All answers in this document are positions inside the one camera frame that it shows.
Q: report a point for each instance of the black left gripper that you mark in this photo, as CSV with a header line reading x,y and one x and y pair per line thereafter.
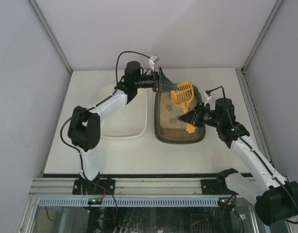
x,y
159,80

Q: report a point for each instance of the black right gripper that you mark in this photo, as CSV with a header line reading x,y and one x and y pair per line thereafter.
x,y
199,114

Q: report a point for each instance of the yellow plastic litter scoop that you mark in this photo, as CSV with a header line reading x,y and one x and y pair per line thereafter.
x,y
183,96

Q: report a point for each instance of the dark translucent litter box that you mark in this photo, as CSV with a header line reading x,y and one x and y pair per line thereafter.
x,y
172,133

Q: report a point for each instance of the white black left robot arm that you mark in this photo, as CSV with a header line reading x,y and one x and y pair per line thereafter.
x,y
84,128

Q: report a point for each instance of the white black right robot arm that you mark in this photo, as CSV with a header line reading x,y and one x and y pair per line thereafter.
x,y
272,195

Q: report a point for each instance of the white plastic waste bin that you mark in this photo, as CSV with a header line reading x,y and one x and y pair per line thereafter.
x,y
129,121

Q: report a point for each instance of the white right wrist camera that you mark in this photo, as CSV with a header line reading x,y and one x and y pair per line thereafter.
x,y
207,95

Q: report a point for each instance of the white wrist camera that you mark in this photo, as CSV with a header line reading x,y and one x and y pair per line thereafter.
x,y
152,61
207,95

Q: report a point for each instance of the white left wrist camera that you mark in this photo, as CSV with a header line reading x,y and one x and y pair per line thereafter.
x,y
152,61

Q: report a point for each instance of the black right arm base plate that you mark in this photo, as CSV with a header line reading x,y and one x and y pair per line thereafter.
x,y
211,187

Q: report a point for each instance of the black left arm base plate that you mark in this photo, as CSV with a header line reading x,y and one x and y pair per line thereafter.
x,y
96,187

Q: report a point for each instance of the aluminium front rail frame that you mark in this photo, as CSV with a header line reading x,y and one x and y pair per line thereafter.
x,y
125,187

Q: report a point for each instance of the grey slotted cable duct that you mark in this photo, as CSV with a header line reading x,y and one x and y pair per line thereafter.
x,y
131,202

